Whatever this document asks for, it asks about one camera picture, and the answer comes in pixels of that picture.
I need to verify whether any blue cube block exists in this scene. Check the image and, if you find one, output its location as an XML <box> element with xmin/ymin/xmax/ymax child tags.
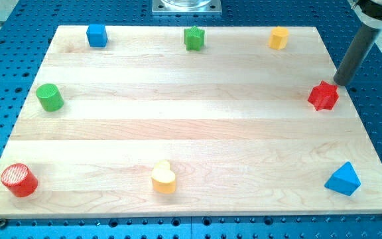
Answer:
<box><xmin>86</xmin><ymin>24</ymin><xmax>108</xmax><ymax>47</ymax></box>

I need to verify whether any yellow hexagon block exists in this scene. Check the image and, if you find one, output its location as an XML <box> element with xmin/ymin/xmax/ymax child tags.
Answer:
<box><xmin>268</xmin><ymin>27</ymin><xmax>289</xmax><ymax>50</ymax></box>

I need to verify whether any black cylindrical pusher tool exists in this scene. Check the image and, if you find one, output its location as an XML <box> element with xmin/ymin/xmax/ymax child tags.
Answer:
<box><xmin>334</xmin><ymin>23</ymin><xmax>382</xmax><ymax>86</ymax></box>

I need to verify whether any yellow heart block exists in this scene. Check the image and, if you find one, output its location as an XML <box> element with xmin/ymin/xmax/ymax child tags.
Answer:
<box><xmin>151</xmin><ymin>160</ymin><xmax>176</xmax><ymax>194</ymax></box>

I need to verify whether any green cylinder block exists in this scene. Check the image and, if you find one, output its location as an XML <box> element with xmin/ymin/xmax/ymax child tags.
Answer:
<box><xmin>36</xmin><ymin>84</ymin><xmax>64</xmax><ymax>112</ymax></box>

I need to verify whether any blue triangle block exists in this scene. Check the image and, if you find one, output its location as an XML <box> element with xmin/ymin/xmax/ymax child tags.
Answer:
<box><xmin>324</xmin><ymin>161</ymin><xmax>361</xmax><ymax>196</ymax></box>

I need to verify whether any red star block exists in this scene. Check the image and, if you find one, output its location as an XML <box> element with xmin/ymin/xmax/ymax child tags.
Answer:
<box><xmin>308</xmin><ymin>80</ymin><xmax>339</xmax><ymax>111</ymax></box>

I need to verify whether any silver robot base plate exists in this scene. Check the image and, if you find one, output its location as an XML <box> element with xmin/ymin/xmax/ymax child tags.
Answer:
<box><xmin>151</xmin><ymin>0</ymin><xmax>222</xmax><ymax>15</ymax></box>

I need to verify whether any wooden board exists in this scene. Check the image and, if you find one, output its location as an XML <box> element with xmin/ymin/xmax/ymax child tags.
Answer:
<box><xmin>0</xmin><ymin>25</ymin><xmax>382</xmax><ymax>219</ymax></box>

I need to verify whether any green star block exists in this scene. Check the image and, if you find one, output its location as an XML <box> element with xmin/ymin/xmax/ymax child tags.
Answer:
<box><xmin>184</xmin><ymin>26</ymin><xmax>205</xmax><ymax>51</ymax></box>

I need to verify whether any red cylinder block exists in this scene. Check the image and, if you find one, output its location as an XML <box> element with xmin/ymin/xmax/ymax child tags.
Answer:
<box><xmin>1</xmin><ymin>163</ymin><xmax>38</xmax><ymax>197</ymax></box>

